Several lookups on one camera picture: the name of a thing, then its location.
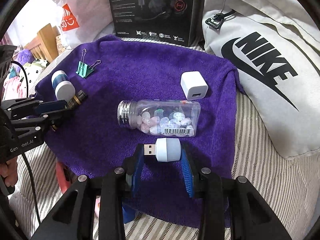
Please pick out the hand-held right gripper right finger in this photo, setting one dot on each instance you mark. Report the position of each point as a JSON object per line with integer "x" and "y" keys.
{"x": 187, "y": 172}

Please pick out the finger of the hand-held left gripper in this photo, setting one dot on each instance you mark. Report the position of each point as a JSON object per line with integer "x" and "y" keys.
{"x": 47, "y": 107}
{"x": 30, "y": 125}

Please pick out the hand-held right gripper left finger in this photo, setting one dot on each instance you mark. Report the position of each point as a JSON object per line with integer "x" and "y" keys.
{"x": 137, "y": 170}

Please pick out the blue and white jar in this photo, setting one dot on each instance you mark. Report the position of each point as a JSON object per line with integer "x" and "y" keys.
{"x": 63, "y": 86}

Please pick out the white USB light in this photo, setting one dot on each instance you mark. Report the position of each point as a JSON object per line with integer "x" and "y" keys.
{"x": 167, "y": 150}

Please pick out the dark bottle gold cap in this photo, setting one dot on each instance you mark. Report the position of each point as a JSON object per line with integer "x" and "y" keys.
{"x": 78, "y": 98}

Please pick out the green binder clip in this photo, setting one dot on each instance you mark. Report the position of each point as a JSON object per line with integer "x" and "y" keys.
{"x": 84, "y": 68}

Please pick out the clear bottle of tablets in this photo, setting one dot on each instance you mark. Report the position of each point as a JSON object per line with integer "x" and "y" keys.
{"x": 160, "y": 120}

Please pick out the white charger cube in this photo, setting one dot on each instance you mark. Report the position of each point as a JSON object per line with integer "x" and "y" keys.
{"x": 193, "y": 86}

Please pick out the person's left hand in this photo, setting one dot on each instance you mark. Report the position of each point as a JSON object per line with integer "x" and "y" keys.
{"x": 8, "y": 173}

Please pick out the pink cloth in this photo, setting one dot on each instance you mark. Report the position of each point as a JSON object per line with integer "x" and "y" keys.
{"x": 12, "y": 87}

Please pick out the purple plush toy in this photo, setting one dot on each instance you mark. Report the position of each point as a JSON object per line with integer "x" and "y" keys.
{"x": 24, "y": 56}

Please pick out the patterned box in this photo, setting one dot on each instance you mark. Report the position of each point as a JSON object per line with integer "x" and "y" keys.
{"x": 60, "y": 45}

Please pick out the wooden headboard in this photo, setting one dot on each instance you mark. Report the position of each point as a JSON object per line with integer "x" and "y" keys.
{"x": 45, "y": 40}

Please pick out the purple towel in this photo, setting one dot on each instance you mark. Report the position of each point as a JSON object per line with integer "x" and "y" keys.
{"x": 155, "y": 75}

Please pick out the white plastic shopping bag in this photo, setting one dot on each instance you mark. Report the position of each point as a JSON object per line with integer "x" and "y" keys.
{"x": 75, "y": 5}

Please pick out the grey fabric bag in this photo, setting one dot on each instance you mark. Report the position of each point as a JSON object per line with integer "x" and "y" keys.
{"x": 262, "y": 62}

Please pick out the black headphone box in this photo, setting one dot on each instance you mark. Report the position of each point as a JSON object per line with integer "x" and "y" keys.
{"x": 152, "y": 10}

